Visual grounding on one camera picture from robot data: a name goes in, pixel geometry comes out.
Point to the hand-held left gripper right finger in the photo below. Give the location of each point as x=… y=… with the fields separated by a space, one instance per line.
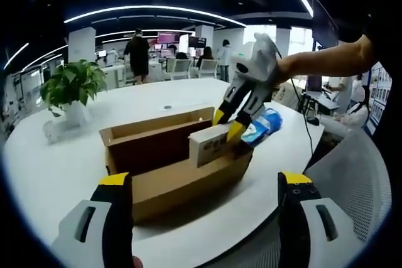
x=295 y=217

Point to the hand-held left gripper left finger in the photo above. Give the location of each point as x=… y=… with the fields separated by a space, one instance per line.
x=116 y=217

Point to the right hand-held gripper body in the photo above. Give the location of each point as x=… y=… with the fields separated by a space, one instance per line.
x=260 y=64

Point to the blue wet wipes soft pack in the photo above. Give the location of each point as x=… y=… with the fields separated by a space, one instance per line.
x=254 y=134

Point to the small white carton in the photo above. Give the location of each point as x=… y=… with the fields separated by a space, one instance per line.
x=207 y=148

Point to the brown cardboard shoe box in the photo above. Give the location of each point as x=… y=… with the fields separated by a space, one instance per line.
x=176 y=189

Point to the person's left hand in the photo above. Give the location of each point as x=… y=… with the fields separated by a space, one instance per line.
x=137 y=262

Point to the purple screen monitor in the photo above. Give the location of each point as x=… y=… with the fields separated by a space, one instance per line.
x=314 y=83

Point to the black screen monitor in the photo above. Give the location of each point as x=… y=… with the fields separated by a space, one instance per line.
x=197 y=42

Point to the white mesh office chair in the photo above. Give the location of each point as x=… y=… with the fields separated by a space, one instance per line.
x=355 y=170

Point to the pink screen monitor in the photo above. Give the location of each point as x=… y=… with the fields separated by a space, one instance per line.
x=168 y=38

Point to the person's black shirt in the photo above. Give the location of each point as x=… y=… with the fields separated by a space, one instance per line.
x=373 y=23

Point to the long curved ceiling light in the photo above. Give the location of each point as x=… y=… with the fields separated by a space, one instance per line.
x=150 y=7

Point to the green potted plant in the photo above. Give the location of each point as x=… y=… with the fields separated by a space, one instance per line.
x=72 y=83

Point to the black wall display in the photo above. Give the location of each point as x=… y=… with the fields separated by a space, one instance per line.
x=323 y=20

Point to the blue white wall poster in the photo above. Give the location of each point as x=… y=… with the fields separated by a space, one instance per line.
x=380 y=95

